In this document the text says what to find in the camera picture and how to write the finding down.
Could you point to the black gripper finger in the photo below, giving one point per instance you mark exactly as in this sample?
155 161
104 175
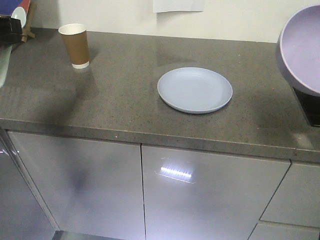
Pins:
9 25
10 39

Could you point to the light green plastic spoon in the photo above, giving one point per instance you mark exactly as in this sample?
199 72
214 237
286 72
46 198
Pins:
5 52

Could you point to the purple plastic bowl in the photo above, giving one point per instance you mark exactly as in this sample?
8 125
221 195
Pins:
298 50

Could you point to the brown paper cup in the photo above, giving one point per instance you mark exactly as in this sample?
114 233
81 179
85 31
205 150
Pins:
74 37

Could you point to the light blue plate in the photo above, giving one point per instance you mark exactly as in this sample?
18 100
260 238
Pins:
194 90

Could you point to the wooden folding rack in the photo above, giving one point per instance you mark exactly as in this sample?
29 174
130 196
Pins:
26 31

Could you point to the white paper sheet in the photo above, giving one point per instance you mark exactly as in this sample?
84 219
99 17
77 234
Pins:
164 6

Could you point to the grey corner cabinet door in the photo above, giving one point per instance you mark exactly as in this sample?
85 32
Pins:
90 187

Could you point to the black induction cooktop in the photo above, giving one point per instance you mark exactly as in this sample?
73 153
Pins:
310 107

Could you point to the grey cabinet drawer front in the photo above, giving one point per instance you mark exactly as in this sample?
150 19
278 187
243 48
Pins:
293 213

